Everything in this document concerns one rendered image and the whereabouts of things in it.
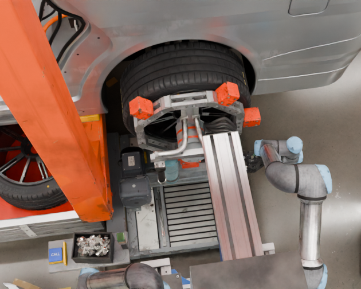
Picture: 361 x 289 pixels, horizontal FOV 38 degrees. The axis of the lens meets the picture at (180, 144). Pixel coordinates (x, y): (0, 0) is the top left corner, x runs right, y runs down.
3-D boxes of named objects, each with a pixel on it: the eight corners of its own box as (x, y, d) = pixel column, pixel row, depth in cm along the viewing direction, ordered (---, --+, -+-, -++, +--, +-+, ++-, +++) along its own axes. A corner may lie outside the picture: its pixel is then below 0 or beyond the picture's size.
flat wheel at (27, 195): (76, 98, 339) (68, 79, 317) (112, 184, 312) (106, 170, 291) (-23, 137, 328) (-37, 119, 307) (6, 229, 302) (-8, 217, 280)
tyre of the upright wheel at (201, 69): (237, 102, 307) (250, 32, 247) (244, 138, 296) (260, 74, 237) (125, 115, 303) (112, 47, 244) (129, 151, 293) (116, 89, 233)
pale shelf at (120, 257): (128, 232, 284) (127, 231, 281) (130, 263, 276) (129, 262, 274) (49, 242, 282) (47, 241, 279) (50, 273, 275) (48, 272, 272)
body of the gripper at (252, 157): (245, 150, 250) (270, 147, 251) (243, 157, 258) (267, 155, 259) (248, 164, 247) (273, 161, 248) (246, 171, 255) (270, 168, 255)
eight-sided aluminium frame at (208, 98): (236, 137, 290) (246, 85, 241) (239, 148, 287) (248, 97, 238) (140, 149, 288) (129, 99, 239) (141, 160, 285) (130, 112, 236)
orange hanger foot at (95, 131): (105, 109, 306) (95, 77, 275) (111, 192, 283) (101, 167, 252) (77, 113, 305) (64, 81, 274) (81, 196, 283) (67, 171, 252)
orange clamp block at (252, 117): (239, 114, 269) (256, 113, 269) (242, 128, 265) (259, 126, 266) (240, 108, 262) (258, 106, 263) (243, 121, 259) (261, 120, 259)
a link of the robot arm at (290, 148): (280, 150, 239) (277, 160, 248) (304, 150, 238) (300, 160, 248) (279, 135, 242) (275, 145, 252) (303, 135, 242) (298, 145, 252)
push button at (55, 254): (62, 248, 277) (61, 246, 275) (63, 261, 274) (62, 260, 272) (49, 249, 277) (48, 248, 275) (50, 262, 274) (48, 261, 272)
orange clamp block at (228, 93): (226, 93, 247) (237, 84, 241) (228, 107, 244) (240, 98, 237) (214, 90, 243) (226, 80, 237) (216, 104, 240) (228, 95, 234)
